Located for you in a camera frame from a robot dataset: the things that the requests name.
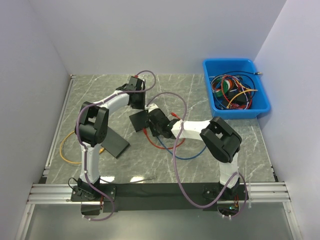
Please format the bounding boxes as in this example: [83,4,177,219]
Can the red ethernet cable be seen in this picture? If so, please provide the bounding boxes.
[142,112,186,150]

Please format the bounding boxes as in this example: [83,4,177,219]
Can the black network switch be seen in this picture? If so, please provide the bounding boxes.
[129,110,149,133]
[101,127,130,159]

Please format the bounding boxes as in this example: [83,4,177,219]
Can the blue ethernet cable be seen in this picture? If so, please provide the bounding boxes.
[157,136,208,160]

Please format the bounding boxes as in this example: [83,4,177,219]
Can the grey ethernet cable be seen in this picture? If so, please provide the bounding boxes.
[99,176,157,184]

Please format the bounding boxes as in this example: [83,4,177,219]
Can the orange ethernet cable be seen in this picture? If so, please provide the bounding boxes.
[59,131,105,165]

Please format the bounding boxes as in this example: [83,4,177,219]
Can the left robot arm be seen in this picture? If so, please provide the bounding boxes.
[75,76,146,201]

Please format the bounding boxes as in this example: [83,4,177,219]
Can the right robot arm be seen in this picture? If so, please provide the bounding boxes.
[147,106,242,200]

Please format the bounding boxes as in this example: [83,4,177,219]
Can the black mounting base bar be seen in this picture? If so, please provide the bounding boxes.
[70,182,248,213]

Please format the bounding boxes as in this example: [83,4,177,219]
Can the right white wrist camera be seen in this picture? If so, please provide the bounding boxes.
[147,103,159,113]

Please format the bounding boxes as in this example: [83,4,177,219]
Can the tangled cables in bin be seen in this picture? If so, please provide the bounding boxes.
[210,71,264,111]

